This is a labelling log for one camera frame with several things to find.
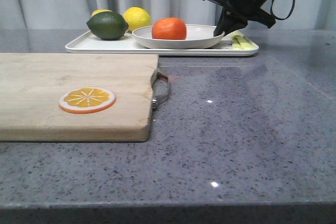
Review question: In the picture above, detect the metal cutting board handle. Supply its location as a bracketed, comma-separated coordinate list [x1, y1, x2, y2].
[151, 71, 171, 111]

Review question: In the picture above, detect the wooden cutting board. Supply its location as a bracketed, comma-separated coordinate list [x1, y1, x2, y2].
[1, 53, 159, 142]

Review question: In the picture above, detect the yellow lemon left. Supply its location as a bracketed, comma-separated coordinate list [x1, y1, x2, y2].
[91, 9, 112, 17]

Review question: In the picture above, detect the yellow lemon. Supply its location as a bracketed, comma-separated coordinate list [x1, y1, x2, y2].
[91, 9, 112, 17]
[123, 7, 151, 31]

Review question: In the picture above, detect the yellow lemon right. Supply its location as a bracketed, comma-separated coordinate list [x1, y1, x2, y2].
[123, 7, 151, 31]

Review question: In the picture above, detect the white rectangular tray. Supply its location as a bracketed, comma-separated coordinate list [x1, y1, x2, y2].
[65, 29, 259, 57]

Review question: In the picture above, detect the orange slice toy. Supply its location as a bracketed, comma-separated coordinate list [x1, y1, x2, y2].
[58, 87, 116, 114]

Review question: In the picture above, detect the beige round plate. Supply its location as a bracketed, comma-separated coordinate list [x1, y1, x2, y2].
[132, 24, 226, 50]

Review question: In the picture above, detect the yellow plastic fork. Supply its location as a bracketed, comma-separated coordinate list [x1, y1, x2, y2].
[230, 30, 256, 50]

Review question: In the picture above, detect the orange mandarin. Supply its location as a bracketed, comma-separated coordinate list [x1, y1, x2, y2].
[152, 17, 187, 40]

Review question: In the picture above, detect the dark green lime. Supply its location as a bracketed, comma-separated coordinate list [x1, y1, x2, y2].
[86, 12, 129, 40]

